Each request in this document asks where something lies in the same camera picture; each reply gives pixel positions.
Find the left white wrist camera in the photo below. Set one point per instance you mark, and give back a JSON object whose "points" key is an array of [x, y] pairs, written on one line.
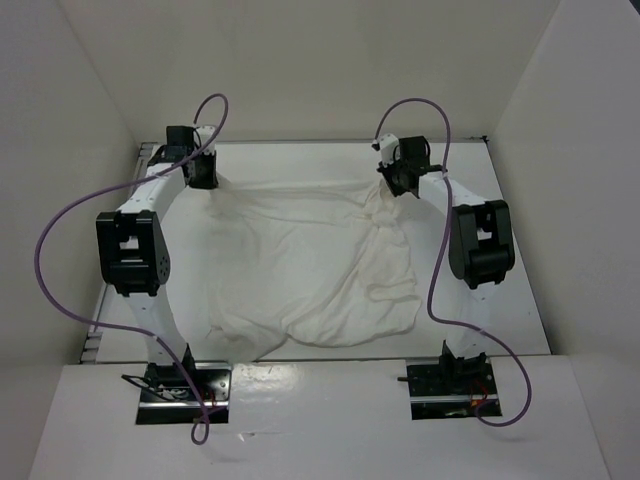
{"points": [[204, 138]]}

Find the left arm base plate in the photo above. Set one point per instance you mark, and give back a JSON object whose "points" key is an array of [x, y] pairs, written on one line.
{"points": [[167, 399]]}

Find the aluminium table edge rail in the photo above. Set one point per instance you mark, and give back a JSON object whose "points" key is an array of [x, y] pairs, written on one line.
{"points": [[120, 266]]}

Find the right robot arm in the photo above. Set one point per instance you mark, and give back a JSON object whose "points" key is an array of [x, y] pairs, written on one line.
{"points": [[479, 246]]}

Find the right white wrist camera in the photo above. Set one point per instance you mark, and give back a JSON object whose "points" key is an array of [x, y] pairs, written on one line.
{"points": [[386, 146]]}

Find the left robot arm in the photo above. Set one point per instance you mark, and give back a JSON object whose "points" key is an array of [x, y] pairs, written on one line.
{"points": [[155, 192]]}

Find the white tank top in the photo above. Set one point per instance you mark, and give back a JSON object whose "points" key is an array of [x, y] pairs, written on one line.
{"points": [[321, 265]]}

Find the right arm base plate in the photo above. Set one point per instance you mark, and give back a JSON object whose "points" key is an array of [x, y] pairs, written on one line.
{"points": [[435, 393]]}

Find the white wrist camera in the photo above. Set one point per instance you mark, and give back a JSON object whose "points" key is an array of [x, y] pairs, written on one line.
{"points": [[386, 146], [204, 138]]}

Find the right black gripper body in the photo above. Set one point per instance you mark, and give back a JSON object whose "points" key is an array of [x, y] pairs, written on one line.
{"points": [[394, 175]]}

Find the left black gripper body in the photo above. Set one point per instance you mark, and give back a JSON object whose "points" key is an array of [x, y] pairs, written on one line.
{"points": [[203, 172]]}

